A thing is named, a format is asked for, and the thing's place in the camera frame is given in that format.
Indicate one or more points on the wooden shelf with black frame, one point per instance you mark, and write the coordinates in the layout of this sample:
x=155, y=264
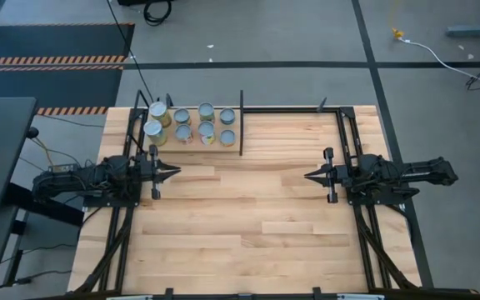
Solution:
x=171, y=148

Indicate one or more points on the white plate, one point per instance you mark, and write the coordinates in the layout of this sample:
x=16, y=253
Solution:
x=129, y=298
x=361, y=297

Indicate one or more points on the black aluminium rail frame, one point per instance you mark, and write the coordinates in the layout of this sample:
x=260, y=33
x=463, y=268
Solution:
x=347, y=111
x=111, y=203

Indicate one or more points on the blue table leg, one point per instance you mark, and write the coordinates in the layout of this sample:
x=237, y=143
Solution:
x=473, y=31

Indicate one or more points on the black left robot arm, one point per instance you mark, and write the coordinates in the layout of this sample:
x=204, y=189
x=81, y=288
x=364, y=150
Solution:
x=69, y=181

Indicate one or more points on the white red tomato can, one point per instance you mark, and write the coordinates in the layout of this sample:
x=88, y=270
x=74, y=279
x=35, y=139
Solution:
x=183, y=133

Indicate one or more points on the grey desk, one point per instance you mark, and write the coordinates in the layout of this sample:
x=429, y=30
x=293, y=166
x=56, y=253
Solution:
x=6, y=146

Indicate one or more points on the large yellow teal label can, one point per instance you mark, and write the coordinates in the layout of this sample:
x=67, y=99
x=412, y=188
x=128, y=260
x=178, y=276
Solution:
x=158, y=110

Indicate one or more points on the small green label can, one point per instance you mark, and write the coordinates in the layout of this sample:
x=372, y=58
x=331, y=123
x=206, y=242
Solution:
x=206, y=111

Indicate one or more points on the small grey lid can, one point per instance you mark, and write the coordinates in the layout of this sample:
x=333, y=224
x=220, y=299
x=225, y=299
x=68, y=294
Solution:
x=227, y=116
x=182, y=116

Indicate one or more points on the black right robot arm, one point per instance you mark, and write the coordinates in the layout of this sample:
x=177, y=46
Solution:
x=423, y=175

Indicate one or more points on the green red label can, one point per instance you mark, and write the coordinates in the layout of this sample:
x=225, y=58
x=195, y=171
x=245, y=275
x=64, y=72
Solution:
x=206, y=130

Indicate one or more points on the black desk crossbeam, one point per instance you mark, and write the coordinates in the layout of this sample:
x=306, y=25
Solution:
x=44, y=204

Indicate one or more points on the black hazard striped floor mat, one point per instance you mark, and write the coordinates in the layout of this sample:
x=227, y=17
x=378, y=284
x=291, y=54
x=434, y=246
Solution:
x=56, y=87
x=56, y=41

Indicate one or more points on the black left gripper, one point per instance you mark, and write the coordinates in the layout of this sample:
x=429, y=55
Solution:
x=155, y=175

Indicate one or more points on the short yellow label can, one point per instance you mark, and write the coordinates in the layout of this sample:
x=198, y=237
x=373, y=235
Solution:
x=227, y=137

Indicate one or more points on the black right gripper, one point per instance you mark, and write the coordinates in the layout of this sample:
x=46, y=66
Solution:
x=342, y=177

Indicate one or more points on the black round device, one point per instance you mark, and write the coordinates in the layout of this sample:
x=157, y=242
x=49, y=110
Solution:
x=32, y=132

